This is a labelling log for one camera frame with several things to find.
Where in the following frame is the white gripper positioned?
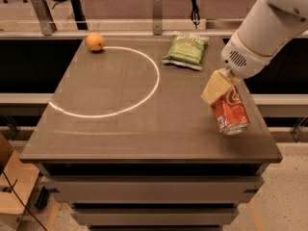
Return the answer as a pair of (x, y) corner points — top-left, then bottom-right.
(201, 32), (273, 105)

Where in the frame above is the red coke can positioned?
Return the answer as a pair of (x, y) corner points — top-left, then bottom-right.
(211, 87), (250, 135)

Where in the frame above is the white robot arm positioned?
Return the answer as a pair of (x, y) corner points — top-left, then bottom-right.
(201, 0), (308, 105)

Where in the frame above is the green chip bag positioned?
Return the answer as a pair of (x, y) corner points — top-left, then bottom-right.
(162, 33), (209, 71)

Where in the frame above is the grey cabinet with drawers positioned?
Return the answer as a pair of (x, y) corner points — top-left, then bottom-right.
(21, 37), (281, 231)

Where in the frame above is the orange fruit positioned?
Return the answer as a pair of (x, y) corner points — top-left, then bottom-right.
(86, 32), (105, 52)

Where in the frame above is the black table leg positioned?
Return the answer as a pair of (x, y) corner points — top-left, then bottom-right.
(70, 0), (88, 30)

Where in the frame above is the wooden box at left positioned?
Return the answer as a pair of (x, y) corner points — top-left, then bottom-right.
(0, 135), (39, 231)

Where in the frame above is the black hanging cable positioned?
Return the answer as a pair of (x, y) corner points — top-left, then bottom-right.
(188, 0), (201, 30)

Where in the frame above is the middle metal bracket post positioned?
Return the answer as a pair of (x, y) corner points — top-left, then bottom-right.
(152, 0), (163, 36)

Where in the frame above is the metal bracket post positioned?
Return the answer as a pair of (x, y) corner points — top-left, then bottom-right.
(152, 0), (163, 36)
(30, 0), (57, 36)

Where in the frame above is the left metal bracket post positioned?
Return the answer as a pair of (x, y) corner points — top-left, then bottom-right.
(30, 0), (57, 36)

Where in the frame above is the black floor cable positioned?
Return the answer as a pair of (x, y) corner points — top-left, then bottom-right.
(0, 168), (49, 231)

